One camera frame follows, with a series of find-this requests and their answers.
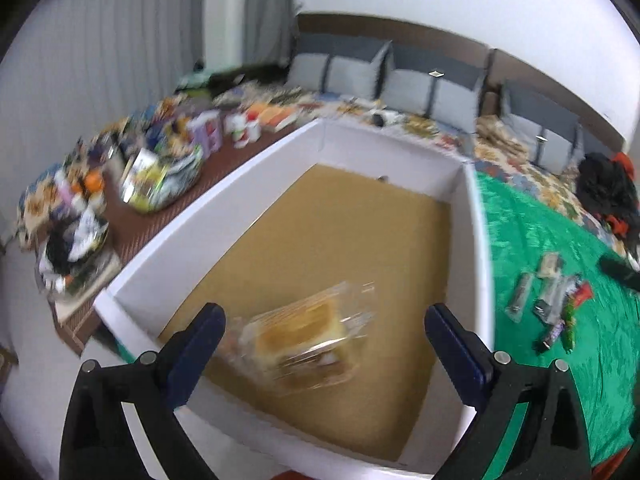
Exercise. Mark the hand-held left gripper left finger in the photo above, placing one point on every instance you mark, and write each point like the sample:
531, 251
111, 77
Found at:
197, 345

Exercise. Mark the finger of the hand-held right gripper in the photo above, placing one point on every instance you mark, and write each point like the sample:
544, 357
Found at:
620, 269

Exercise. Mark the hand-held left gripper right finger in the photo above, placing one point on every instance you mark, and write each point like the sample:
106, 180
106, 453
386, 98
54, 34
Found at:
452, 345

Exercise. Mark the purple candy bar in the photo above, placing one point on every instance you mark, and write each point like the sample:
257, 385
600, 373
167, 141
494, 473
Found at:
557, 330

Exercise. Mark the clear plastic cake package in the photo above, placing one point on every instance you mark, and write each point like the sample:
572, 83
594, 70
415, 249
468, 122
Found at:
300, 340

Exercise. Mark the white cardboard box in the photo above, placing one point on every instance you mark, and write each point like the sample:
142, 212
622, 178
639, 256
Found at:
390, 150

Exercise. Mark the bowl of mixed snacks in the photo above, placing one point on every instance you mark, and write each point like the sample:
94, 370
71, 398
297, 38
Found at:
160, 180
75, 250

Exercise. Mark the beige snack packet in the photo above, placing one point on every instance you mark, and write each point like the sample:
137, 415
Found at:
551, 265

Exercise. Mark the clear black snack packet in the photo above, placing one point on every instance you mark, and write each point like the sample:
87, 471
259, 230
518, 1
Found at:
550, 297

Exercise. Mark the black and red bag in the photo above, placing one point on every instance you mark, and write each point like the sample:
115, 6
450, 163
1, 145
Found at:
607, 190

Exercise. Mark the silver snack packet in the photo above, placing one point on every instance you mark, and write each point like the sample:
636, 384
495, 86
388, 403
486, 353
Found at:
520, 297

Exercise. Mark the green cloth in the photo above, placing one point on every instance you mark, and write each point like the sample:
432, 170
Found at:
525, 220

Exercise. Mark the pile of assorted goods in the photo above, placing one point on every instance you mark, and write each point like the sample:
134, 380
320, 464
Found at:
525, 165

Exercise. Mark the grey pillow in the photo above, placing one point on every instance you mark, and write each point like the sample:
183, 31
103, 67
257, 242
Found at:
542, 127
457, 102
410, 91
305, 74
355, 75

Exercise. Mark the brown woven mat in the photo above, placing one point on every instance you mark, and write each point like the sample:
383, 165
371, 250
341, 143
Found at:
215, 170

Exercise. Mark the purple carton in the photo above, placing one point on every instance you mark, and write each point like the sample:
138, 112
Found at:
206, 131

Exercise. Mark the orange book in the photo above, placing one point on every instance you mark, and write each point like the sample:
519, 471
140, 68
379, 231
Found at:
275, 116

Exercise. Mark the dark cloth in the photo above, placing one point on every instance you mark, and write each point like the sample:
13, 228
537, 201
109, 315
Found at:
240, 77

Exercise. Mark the grey curtain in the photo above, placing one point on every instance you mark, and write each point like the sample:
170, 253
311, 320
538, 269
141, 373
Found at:
267, 10

